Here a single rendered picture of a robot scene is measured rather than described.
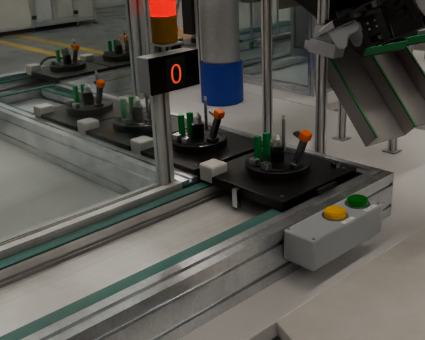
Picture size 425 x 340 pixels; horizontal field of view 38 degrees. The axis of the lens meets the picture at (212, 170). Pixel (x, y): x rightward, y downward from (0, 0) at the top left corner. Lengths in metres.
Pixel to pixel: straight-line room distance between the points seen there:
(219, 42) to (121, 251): 1.20
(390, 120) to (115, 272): 0.76
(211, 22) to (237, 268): 1.29
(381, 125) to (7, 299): 0.90
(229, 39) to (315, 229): 1.21
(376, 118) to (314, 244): 0.51
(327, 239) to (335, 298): 0.10
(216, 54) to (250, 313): 1.31
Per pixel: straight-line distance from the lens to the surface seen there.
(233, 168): 1.36
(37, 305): 1.04
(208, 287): 1.02
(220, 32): 2.20
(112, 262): 1.13
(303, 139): 1.26
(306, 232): 1.10
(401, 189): 1.55
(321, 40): 1.33
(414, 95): 1.65
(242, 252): 1.05
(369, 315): 1.08
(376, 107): 1.52
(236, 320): 1.05
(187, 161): 1.41
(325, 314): 1.07
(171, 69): 1.20
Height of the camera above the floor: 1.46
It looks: 21 degrees down
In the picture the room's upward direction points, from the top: 3 degrees counter-clockwise
